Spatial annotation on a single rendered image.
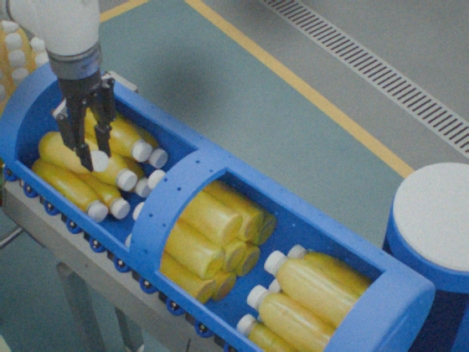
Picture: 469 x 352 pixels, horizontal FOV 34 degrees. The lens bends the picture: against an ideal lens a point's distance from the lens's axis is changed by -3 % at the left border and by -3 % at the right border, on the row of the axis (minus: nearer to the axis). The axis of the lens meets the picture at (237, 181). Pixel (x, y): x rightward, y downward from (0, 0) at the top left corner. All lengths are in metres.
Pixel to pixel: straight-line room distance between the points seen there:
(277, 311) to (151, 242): 0.25
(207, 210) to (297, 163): 1.70
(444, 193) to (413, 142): 1.57
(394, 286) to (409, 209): 0.38
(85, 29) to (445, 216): 0.80
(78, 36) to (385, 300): 0.62
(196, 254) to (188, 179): 0.13
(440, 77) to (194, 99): 1.09
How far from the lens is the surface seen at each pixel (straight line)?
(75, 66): 1.27
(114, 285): 1.64
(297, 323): 1.29
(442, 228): 1.56
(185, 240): 1.38
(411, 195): 1.60
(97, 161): 1.47
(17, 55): 1.88
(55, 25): 1.21
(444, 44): 3.69
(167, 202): 1.33
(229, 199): 1.42
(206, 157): 1.37
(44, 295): 2.74
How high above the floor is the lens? 2.23
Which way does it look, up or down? 49 degrees down
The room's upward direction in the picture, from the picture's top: 1 degrees counter-clockwise
